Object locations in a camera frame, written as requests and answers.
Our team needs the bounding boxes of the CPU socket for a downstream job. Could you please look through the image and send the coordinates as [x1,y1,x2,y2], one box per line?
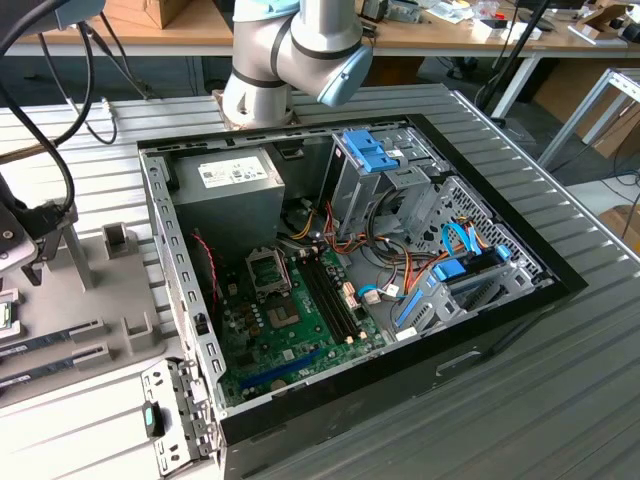
[264,295,304,332]

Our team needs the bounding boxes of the metal locking lever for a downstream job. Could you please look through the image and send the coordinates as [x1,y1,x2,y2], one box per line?
[277,248,295,296]

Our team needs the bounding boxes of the grey optical drive cage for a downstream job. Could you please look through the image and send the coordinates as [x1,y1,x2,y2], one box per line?
[319,127,441,241]

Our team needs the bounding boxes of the black RAM slot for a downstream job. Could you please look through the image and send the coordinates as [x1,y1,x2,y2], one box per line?
[304,260,351,342]
[311,258,357,340]
[298,261,345,344]
[317,256,363,337]

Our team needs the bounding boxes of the metal socket cover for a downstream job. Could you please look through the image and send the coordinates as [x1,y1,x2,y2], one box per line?
[244,247,294,301]

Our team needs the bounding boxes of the green motherboard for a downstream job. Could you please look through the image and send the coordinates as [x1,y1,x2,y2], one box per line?
[214,244,389,409]

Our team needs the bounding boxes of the grey power supply unit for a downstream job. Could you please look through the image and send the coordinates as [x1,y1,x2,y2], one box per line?
[169,147,287,251]

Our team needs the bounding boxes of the blue plastic drive latch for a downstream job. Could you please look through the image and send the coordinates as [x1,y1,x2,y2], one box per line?
[343,128,406,174]

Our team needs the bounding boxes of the black case fan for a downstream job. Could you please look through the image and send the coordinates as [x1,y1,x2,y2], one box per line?
[191,230,224,326]

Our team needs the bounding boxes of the hard disk in blue carrier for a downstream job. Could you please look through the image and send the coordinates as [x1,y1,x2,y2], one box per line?
[394,244,511,331]

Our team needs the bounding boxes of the blue expansion slot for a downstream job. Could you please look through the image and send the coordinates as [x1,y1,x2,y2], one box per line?
[238,347,322,396]

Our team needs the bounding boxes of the black PC case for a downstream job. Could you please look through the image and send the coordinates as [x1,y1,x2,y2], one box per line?
[135,112,590,480]

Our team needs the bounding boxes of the perforated metal disk bay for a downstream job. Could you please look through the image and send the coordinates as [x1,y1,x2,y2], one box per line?
[392,174,556,344]

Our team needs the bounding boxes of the hinged metal slot retainer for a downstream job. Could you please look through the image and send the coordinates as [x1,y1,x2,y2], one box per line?
[141,357,224,476]

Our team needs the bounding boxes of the grey parts rack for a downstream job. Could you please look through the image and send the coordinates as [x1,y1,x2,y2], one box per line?
[0,222,169,401]

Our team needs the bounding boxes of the wooden desk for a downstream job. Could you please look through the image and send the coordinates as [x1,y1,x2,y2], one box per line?
[0,0,236,57]
[372,0,640,119]

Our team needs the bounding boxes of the grey metal device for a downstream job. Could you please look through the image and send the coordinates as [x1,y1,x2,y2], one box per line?
[362,0,424,24]

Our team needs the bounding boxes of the black latch teal button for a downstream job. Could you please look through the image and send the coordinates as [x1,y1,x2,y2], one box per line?
[141,402,166,439]

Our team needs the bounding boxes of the white flat box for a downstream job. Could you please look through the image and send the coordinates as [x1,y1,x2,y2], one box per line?
[472,17,544,42]

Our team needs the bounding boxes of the black slanted pole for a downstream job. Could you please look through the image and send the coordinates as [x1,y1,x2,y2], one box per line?
[492,0,554,71]

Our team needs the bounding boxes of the RAM stick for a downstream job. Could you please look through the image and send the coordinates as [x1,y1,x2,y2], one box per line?
[0,354,81,389]
[0,327,76,359]

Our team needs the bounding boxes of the open cardboard box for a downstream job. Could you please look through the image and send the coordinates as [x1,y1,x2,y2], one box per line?
[579,2,632,36]

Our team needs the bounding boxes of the orange yellow power wires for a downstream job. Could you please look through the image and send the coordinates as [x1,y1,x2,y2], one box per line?
[287,199,451,301]

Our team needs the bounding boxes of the black coiled cable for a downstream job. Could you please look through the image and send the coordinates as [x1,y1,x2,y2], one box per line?
[364,192,409,269]

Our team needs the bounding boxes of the twisted fan wire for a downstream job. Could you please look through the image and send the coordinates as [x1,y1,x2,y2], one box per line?
[191,229,221,306]

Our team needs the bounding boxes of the brown square base plate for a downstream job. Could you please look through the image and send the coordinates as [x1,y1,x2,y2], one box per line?
[211,88,301,132]

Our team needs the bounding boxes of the blue flat data wire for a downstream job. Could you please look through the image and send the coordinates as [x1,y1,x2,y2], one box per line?
[441,221,485,261]

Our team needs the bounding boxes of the grey cable metal plug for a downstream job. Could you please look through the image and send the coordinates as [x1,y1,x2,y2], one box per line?
[84,95,121,146]

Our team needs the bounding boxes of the black camera cable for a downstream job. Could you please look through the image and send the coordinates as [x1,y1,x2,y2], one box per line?
[49,19,99,146]
[0,79,80,241]

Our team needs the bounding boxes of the aluminium profile frame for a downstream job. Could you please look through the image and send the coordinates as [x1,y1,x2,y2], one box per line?
[537,67,640,171]

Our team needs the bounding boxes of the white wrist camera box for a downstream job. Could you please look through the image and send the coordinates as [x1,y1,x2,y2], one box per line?
[0,209,40,275]

